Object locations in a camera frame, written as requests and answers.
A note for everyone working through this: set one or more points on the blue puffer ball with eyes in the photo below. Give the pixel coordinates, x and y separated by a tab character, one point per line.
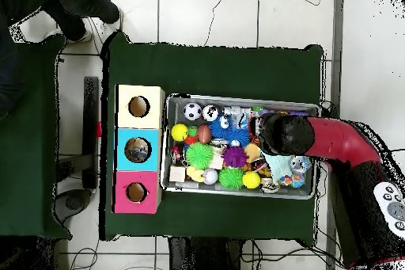
232	135

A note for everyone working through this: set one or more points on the crushed bottle with colourful label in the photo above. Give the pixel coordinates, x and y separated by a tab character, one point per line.
299	164

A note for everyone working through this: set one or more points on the mint knitted cloth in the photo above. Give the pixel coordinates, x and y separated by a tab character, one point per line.
278	165

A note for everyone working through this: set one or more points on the yellow ball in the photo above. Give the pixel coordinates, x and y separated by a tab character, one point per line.
179	132

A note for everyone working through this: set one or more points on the brown toy football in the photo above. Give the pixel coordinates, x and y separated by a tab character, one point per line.
204	133

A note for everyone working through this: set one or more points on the person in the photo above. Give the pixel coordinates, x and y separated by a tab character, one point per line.
79	0

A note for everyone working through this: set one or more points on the dark green table cloth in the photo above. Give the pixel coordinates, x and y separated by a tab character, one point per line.
205	67
31	156

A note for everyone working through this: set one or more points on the small crushed plastic bottle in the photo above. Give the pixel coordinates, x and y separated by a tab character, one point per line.
136	152

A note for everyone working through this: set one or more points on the black and white soccer ball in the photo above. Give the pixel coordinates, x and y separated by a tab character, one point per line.
192	111

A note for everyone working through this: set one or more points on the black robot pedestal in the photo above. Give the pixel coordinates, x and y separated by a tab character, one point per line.
205	254

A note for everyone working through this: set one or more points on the green puffer ball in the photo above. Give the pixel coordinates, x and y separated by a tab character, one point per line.
199	155

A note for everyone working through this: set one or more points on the shallow mesh bin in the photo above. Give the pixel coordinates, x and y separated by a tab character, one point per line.
177	108

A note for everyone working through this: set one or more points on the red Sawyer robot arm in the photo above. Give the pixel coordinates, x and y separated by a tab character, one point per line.
341	140

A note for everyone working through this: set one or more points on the grey rounded base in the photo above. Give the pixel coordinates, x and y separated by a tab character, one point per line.
72	203

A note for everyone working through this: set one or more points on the purple spiky ball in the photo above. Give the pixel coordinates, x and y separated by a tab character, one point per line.
234	157

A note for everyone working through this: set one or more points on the wooden box with three holes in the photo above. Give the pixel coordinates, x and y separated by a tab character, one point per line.
121	143

